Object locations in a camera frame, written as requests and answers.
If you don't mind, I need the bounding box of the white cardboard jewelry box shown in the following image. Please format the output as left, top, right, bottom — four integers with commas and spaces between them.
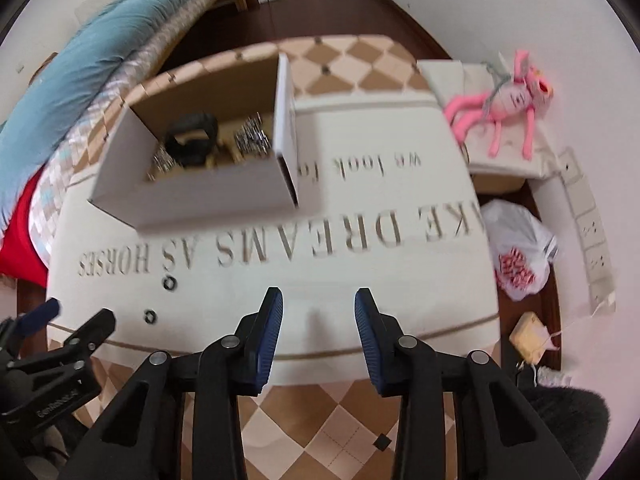
89, 54, 299, 230

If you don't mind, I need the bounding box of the checkered tablecloth with lettering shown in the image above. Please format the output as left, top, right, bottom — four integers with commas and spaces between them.
48, 36, 499, 479

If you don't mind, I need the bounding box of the red blanket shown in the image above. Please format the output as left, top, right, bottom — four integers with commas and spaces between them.
0, 168, 48, 287

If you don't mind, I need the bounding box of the pink panther plush toy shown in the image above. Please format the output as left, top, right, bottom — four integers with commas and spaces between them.
444, 50, 554, 160

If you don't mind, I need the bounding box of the small silver chain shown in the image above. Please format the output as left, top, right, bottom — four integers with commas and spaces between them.
145, 146, 179, 182

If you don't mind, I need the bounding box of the white plastic shopping bag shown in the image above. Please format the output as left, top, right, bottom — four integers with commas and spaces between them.
480, 200, 558, 301

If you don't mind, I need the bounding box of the silver chain necklace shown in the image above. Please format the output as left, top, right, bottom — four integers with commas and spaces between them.
233, 112, 274, 162

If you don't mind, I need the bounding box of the dark furry stool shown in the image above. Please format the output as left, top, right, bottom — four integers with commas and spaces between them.
522, 387, 610, 479

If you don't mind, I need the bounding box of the white wall socket strip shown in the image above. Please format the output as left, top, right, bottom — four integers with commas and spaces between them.
559, 148, 617, 316

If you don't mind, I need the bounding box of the light blue quilt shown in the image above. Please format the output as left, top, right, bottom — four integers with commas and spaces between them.
1, 0, 189, 230

